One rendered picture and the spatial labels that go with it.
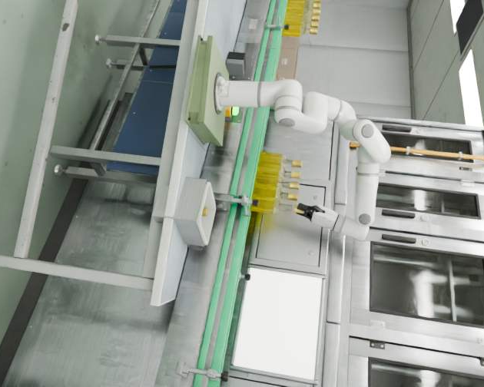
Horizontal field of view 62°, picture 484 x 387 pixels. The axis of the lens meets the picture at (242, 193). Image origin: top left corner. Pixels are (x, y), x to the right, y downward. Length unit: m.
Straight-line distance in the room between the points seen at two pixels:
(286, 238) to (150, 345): 0.73
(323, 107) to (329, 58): 5.57
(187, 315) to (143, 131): 0.85
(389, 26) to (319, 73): 1.65
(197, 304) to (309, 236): 0.61
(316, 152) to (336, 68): 4.86
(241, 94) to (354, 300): 0.97
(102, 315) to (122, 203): 0.54
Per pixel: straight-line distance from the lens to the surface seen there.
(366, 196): 1.64
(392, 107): 6.54
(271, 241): 1.83
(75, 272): 1.58
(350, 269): 1.85
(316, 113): 1.50
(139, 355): 1.80
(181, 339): 1.55
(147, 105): 2.01
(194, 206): 1.41
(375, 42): 7.51
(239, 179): 1.68
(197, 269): 1.61
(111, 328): 1.86
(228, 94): 1.52
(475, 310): 1.98
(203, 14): 1.62
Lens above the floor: 1.15
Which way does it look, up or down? 7 degrees down
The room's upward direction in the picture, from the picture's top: 97 degrees clockwise
